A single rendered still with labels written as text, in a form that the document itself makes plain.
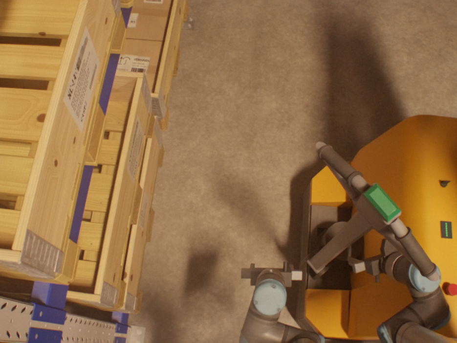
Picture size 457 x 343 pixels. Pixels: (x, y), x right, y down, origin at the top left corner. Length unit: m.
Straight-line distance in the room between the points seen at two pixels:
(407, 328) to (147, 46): 1.72
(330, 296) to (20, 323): 1.33
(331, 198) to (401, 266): 0.79
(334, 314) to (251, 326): 0.77
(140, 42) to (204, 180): 0.80
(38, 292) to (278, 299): 0.63
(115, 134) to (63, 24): 0.59
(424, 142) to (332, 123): 1.03
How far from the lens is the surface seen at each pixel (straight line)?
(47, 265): 1.02
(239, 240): 2.39
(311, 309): 2.05
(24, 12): 1.46
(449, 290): 1.59
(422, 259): 1.11
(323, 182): 2.17
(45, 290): 1.24
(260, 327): 1.30
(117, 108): 1.84
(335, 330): 2.02
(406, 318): 1.42
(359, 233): 1.38
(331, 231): 2.00
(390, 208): 1.01
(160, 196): 2.47
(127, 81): 1.71
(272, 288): 1.26
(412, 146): 1.76
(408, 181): 1.73
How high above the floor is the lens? 2.33
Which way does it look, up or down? 69 degrees down
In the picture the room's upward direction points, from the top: 2 degrees clockwise
